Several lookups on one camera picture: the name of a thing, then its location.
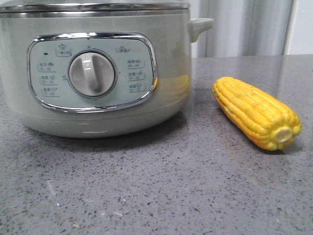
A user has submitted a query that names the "glass pot lid steel rim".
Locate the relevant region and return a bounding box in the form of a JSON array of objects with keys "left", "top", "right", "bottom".
[{"left": 0, "top": 0, "right": 190, "bottom": 13}]

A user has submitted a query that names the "yellow corn cob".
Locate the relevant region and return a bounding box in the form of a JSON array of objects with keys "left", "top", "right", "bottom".
[{"left": 212, "top": 77, "right": 302, "bottom": 151}]

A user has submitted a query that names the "pale green electric cooking pot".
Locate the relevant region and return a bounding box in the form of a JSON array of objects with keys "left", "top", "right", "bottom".
[{"left": 0, "top": 9, "right": 213, "bottom": 138}]

